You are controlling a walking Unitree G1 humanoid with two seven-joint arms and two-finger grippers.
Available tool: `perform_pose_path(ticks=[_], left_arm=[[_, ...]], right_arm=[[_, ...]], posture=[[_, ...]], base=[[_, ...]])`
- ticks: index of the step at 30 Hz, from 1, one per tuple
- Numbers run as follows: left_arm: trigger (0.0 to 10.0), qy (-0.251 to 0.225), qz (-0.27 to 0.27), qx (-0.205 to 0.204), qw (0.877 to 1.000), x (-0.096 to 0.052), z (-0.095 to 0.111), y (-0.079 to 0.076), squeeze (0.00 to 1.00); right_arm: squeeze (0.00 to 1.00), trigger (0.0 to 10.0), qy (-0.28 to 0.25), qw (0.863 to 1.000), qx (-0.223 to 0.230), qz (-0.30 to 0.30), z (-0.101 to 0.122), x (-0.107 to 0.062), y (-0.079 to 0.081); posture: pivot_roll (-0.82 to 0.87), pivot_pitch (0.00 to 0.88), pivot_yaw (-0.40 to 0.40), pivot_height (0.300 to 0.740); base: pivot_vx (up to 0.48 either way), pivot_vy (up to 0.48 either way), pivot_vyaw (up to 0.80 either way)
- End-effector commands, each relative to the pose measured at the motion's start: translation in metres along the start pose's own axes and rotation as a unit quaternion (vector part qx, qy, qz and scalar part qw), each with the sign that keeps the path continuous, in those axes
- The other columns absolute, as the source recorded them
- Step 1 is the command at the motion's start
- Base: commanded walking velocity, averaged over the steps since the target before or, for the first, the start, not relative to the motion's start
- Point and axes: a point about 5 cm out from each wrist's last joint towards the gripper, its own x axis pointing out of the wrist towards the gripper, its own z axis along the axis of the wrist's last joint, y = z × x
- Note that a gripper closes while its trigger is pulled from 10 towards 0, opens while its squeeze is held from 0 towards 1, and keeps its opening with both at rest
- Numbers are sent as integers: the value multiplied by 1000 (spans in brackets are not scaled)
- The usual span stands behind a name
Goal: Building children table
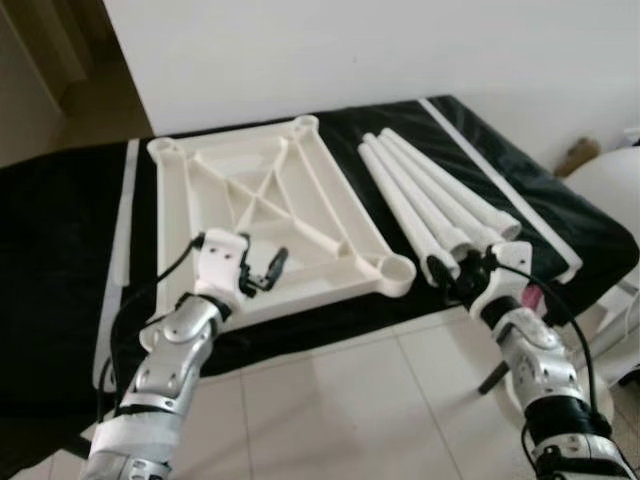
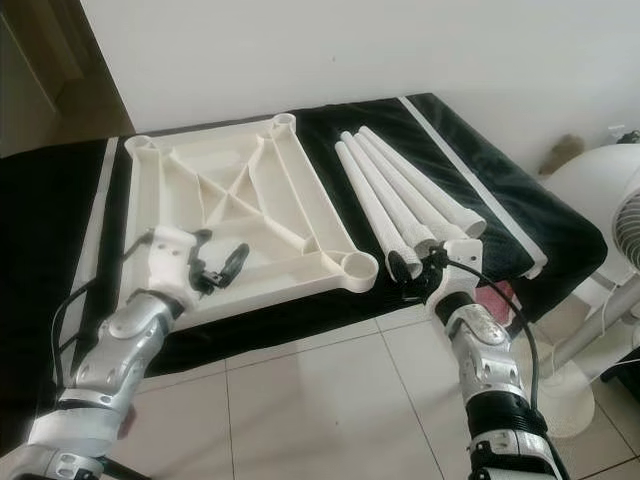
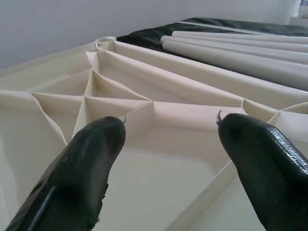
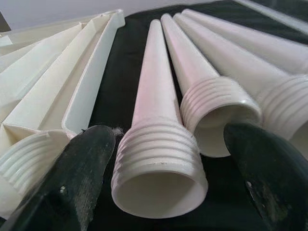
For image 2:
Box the pink item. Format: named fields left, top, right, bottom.
left=480, top=282, right=511, bottom=311

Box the brown plush object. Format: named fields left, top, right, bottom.
left=540, top=135, right=583, bottom=173

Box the white standing fan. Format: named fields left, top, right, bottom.
left=525, top=140, right=640, bottom=441

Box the black box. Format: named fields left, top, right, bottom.
left=600, top=345, right=640, bottom=401

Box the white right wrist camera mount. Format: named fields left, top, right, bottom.
left=425, top=240, right=486, bottom=311

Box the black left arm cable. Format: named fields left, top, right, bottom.
left=50, top=230, right=161, bottom=411

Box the wall socket with black plug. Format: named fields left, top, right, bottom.
left=610, top=125, right=640, bottom=147

